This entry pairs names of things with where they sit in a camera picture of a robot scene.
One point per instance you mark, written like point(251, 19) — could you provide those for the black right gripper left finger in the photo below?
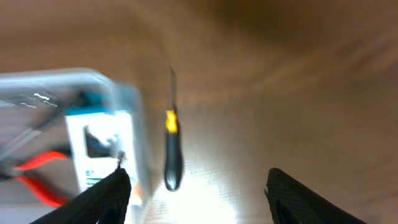
point(104, 202)

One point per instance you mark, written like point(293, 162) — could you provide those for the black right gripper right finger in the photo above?
point(292, 202)

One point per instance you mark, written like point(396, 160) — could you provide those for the blue white screwdriver box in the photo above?
point(100, 140)

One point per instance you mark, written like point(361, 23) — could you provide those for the red handled pliers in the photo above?
point(25, 173)

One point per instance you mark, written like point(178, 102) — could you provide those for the black yellow screwdriver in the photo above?
point(173, 168)

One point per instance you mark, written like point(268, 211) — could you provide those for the clear plastic container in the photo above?
point(27, 96)

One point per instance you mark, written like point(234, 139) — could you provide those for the small black handled hammer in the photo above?
point(39, 125)

